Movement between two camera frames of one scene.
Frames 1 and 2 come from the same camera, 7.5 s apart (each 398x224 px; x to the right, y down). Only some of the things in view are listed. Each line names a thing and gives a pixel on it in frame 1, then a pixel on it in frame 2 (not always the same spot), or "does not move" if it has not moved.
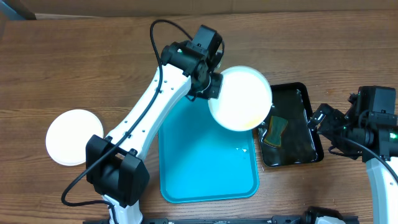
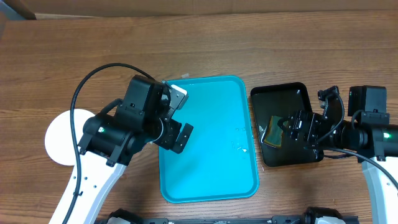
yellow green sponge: x=273 y=137 does not move
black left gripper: x=214 y=93 to x=166 y=142
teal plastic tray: x=199 y=160 does not move
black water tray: x=292 y=102 does not move
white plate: x=245 y=99 to x=59 y=137
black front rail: x=273 y=219 does not move
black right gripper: x=333 y=119 to x=313 y=122
